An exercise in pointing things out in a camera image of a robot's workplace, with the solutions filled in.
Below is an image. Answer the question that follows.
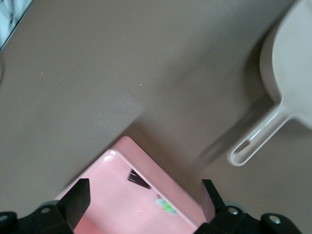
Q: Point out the pink plastic bin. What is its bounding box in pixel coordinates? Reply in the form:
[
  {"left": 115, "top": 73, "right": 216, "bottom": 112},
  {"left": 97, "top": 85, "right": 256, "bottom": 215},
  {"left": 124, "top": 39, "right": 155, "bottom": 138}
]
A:
[{"left": 52, "top": 136, "right": 208, "bottom": 234}]

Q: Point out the beige plastic dustpan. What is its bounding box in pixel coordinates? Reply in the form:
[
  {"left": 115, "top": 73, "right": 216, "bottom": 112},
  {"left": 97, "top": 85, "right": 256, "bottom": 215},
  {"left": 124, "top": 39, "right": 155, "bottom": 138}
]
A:
[{"left": 228, "top": 0, "right": 312, "bottom": 167}]

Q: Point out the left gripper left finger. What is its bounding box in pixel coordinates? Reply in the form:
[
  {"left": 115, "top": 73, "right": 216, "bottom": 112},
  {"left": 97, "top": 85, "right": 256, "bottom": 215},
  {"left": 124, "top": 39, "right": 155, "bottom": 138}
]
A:
[{"left": 0, "top": 178, "right": 92, "bottom": 234}]

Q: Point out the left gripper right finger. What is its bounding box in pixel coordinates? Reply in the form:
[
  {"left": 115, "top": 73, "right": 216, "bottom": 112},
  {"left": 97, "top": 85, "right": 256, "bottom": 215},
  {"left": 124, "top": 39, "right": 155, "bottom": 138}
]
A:
[{"left": 198, "top": 179, "right": 298, "bottom": 234}]

